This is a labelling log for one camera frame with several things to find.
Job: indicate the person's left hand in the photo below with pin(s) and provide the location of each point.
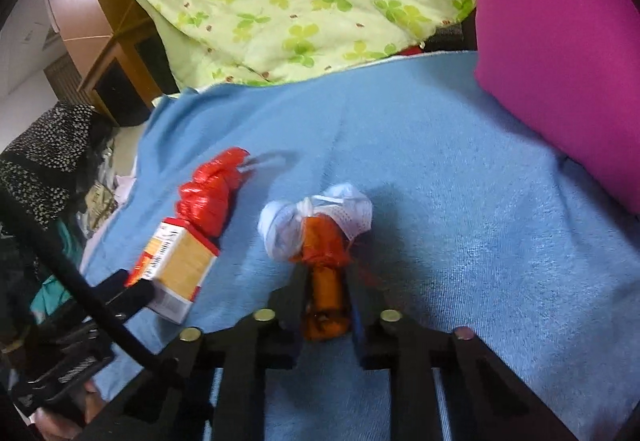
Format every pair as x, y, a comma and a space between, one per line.
75, 413

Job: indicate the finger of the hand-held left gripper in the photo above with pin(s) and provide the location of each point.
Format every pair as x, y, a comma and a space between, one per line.
125, 296

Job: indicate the red plastic bag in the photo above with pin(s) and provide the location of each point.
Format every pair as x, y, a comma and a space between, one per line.
210, 196

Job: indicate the beige patterned cloth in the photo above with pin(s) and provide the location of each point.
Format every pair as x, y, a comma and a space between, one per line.
102, 196

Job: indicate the blue blanket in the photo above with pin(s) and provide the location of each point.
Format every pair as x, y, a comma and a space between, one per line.
475, 246

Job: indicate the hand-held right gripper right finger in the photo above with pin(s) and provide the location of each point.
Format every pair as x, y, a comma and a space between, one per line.
357, 326

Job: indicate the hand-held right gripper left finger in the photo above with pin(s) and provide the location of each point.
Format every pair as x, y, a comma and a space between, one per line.
235, 346

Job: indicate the black white dotted cloth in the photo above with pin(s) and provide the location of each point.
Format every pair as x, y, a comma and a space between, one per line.
45, 156

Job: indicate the pink pillow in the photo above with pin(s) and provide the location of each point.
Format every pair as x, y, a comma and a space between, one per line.
560, 46

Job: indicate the teal cloth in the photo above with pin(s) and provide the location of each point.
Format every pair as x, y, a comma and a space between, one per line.
65, 243

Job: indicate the small white orange carton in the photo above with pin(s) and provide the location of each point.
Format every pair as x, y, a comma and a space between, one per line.
185, 266

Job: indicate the red-orange twisted plastic bag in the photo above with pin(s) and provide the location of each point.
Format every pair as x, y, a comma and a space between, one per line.
325, 281

